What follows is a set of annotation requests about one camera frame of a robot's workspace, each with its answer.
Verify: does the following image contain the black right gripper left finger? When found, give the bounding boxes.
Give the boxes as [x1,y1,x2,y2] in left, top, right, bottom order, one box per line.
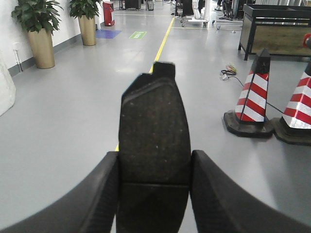
[2,151,119,233]

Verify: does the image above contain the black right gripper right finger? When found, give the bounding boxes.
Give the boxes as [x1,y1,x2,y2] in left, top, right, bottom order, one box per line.
[190,150,311,233]

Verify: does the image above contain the brake pad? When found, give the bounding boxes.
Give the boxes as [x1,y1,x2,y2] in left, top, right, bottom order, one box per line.
[116,62,191,233]

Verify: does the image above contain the red white traffic cone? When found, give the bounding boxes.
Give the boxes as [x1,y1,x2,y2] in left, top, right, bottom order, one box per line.
[223,48,274,138]
[271,64,311,146]

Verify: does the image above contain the near potted plant gold pot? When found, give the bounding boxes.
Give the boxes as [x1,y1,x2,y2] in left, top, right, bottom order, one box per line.
[11,0,64,69]

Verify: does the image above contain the potted plant gold pot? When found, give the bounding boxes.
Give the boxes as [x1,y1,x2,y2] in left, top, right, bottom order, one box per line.
[69,0,103,46]
[11,0,64,69]

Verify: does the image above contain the far potted plant gold pot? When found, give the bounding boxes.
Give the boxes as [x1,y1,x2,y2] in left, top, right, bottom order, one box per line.
[69,0,103,46]

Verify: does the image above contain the red floor standing box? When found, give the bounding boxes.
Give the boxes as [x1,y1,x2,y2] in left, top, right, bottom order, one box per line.
[103,1,115,26]

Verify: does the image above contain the black floor cable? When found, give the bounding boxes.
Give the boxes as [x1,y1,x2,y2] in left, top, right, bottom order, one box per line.
[220,63,285,115]

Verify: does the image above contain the black frame wooden crate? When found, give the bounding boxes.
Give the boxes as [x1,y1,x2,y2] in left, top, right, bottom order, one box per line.
[238,4,311,60]

